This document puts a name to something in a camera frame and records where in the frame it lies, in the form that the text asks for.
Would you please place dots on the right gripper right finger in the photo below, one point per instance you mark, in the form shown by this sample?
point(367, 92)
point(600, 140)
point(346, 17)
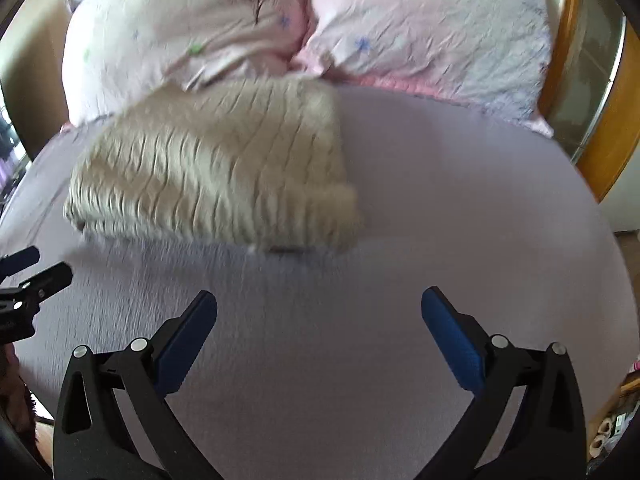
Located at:
point(525, 420)

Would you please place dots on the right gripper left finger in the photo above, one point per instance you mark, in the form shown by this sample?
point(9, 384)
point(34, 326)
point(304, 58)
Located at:
point(91, 440)

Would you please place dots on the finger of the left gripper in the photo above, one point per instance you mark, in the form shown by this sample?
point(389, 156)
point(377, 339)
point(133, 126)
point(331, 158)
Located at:
point(19, 261)
point(20, 305)

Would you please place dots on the beige cable knit sweater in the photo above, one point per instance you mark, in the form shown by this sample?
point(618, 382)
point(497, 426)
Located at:
point(257, 163)

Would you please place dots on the lavender bed sheet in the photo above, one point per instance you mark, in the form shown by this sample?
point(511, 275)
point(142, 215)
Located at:
point(319, 366)

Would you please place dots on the left pink floral pillow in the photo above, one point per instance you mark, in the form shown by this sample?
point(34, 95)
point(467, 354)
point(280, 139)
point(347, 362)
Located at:
point(118, 51)

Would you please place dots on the pink floral pillow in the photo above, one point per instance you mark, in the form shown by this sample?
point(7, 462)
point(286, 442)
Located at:
point(118, 51)
point(488, 54)

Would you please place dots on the right pink floral pillow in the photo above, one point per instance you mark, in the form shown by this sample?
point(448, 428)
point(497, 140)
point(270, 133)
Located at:
point(488, 54)

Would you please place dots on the wooden headboard frame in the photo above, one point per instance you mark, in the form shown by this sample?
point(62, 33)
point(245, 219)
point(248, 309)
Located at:
point(591, 94)

